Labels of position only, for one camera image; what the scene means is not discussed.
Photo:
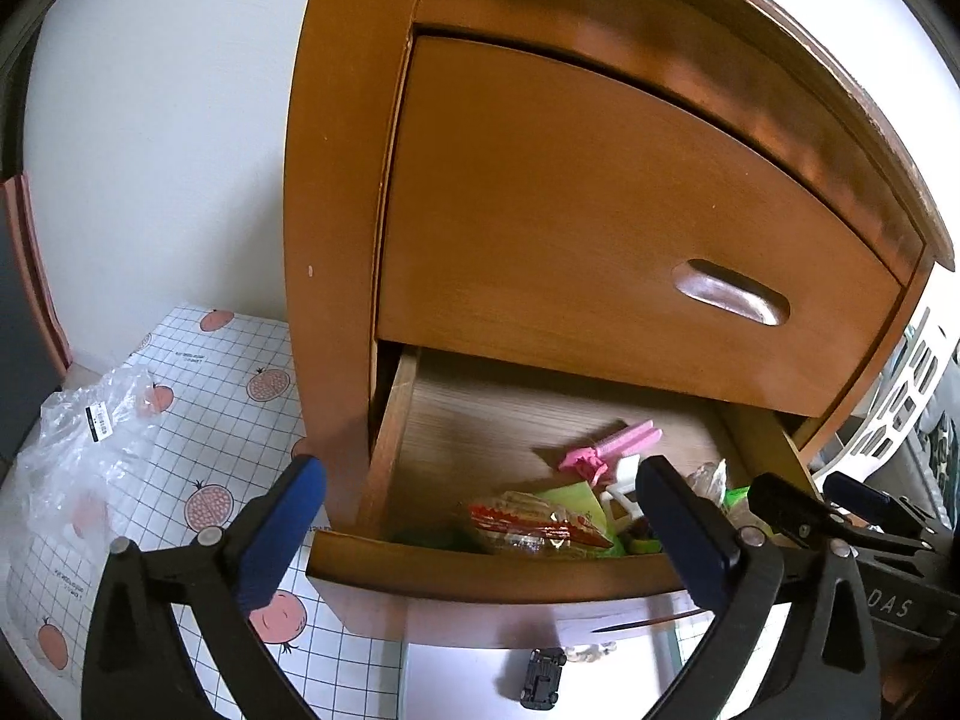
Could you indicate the black toy car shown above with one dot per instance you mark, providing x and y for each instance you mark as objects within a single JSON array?
[{"x": 542, "y": 679}]

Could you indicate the pink plastic clip toy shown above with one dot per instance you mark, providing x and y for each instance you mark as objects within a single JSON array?
[{"x": 595, "y": 463}]

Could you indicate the yellow green small box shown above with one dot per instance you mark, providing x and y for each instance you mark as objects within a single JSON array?
[{"x": 734, "y": 497}]

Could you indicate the upper wooden drawer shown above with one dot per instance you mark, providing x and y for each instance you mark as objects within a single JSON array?
[{"x": 544, "y": 214}]

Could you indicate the pastel pipe cleaner loop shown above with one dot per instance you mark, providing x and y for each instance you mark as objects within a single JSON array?
[{"x": 589, "y": 653}]

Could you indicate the brown wooden nightstand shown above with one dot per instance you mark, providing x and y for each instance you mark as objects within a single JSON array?
[{"x": 742, "y": 66}]

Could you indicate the clear plastic bag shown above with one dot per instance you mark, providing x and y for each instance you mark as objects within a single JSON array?
[{"x": 72, "y": 492}]

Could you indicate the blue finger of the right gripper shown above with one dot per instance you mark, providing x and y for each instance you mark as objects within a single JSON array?
[
  {"x": 791, "y": 512},
  {"x": 890, "y": 514}
]

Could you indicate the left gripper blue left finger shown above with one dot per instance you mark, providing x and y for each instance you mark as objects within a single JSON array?
[{"x": 136, "y": 665}]

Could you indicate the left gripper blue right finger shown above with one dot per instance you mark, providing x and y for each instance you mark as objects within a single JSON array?
[{"x": 826, "y": 662}]

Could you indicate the green white card packet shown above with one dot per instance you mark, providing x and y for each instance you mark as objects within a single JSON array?
[{"x": 579, "y": 499}]

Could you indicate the white slatted crate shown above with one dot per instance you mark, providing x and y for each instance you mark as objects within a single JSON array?
[{"x": 904, "y": 390}]

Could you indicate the grid pomegranate pattern mat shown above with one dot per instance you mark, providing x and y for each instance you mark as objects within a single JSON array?
[{"x": 231, "y": 422}]

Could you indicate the rice cracker snack packet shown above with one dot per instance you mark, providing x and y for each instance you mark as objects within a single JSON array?
[{"x": 521, "y": 524}]

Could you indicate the white tray with teal rim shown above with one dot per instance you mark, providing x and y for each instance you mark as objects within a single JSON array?
[{"x": 622, "y": 679}]

